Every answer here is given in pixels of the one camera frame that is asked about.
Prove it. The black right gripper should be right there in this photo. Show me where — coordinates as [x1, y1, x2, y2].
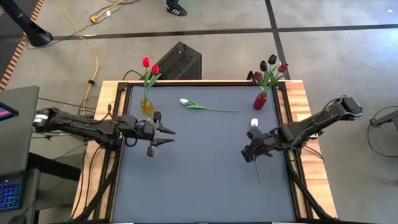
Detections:
[241, 126, 281, 163]

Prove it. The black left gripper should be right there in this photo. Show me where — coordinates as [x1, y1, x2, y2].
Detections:
[130, 111, 177, 157]

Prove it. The white artificial tulip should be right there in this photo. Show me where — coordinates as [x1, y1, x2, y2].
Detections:
[179, 98, 239, 113]
[250, 118, 264, 185]

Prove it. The dark red artificial tulip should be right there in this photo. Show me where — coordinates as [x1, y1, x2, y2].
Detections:
[264, 63, 289, 94]
[254, 71, 268, 94]

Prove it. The black artificial tulip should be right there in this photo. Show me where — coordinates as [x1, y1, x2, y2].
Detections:
[259, 60, 269, 94]
[266, 54, 278, 94]

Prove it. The yellow glass vase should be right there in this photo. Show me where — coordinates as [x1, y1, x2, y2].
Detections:
[139, 98, 155, 116]

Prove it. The red glass vase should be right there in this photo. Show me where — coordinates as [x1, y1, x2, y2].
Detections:
[252, 91, 269, 111]

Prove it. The wooden table board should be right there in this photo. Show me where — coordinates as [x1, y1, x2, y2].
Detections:
[70, 79, 339, 220]

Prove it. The black speaker box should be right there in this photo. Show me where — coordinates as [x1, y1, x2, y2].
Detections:
[154, 41, 203, 81]

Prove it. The person's foot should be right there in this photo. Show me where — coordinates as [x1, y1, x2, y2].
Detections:
[165, 0, 188, 17]

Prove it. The black equipment stand foot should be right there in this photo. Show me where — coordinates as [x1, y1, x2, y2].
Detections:
[369, 108, 398, 128]

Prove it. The small screen pink display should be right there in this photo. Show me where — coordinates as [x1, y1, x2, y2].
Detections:
[0, 101, 19, 123]

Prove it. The black stand pole with base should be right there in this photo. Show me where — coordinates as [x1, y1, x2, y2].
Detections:
[0, 0, 53, 47]

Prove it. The black floor mat striped edge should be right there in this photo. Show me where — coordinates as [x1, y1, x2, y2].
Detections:
[0, 0, 46, 91]

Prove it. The black aluminium table frame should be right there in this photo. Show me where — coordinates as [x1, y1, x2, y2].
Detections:
[107, 80, 304, 223]

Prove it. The black cable arc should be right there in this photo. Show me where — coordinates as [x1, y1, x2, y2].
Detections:
[123, 69, 144, 81]

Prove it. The black diagonal frame strut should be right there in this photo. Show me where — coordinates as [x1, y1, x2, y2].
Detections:
[287, 161, 336, 221]
[74, 146, 124, 222]

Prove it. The yellow hanging power cord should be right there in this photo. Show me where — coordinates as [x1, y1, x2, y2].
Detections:
[53, 0, 100, 108]

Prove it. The black floor cable loop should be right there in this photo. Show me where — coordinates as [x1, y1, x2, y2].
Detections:
[366, 105, 398, 158]

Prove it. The yellow plug extension cable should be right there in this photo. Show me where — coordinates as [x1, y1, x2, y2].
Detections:
[89, 0, 125, 24]

